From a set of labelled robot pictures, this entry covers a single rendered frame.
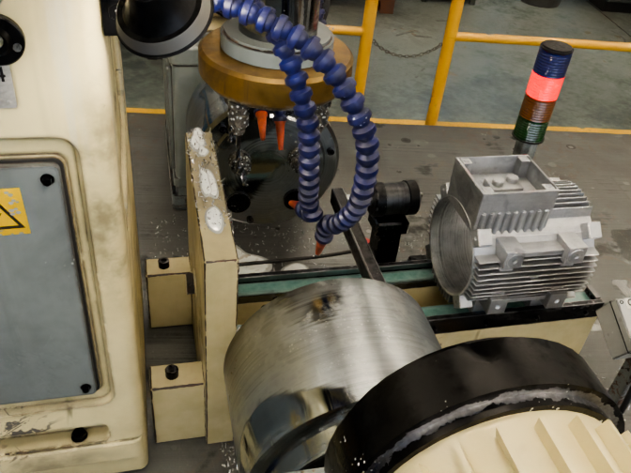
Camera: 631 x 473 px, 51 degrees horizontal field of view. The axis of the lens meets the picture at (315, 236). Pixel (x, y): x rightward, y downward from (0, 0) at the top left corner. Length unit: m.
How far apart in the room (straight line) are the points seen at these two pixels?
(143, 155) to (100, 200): 0.96
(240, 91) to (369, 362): 0.32
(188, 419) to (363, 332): 0.39
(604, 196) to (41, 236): 1.37
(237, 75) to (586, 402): 0.48
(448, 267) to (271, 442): 0.58
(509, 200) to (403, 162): 0.73
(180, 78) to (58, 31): 0.70
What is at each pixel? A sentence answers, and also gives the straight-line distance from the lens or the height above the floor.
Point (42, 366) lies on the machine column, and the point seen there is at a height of 1.04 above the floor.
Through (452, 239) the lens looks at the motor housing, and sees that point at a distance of 1.13.
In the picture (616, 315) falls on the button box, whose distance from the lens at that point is 0.95.
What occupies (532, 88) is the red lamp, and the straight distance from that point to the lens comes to 1.32.
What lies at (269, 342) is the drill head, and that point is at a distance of 0.68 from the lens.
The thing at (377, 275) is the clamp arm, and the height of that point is 1.03.
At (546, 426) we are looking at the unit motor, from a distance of 0.36.
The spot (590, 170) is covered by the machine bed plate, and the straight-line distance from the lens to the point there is 1.84.
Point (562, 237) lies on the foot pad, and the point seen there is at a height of 1.07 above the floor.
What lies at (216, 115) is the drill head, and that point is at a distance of 1.07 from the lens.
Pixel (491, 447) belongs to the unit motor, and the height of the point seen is 1.35.
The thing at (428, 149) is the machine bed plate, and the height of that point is 0.80.
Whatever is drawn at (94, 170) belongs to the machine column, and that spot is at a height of 1.29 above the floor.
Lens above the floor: 1.63
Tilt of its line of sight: 37 degrees down
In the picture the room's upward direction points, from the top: 7 degrees clockwise
